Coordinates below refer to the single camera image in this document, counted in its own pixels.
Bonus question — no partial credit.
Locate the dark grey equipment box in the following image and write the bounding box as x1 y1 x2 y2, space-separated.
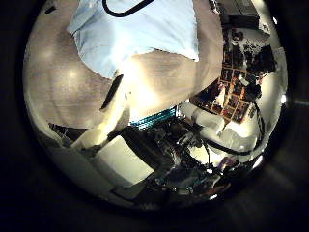
220 0 261 29

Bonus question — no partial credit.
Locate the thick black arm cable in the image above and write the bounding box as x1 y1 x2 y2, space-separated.
192 100 267 158

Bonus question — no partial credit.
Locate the orange rack with dark compartments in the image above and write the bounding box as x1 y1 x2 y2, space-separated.
189 28 259 125

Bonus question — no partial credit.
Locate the light blue piece of clothing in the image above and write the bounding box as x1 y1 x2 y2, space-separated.
66 0 201 80

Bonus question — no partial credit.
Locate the teal strip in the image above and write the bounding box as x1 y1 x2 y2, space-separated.
129 106 179 131

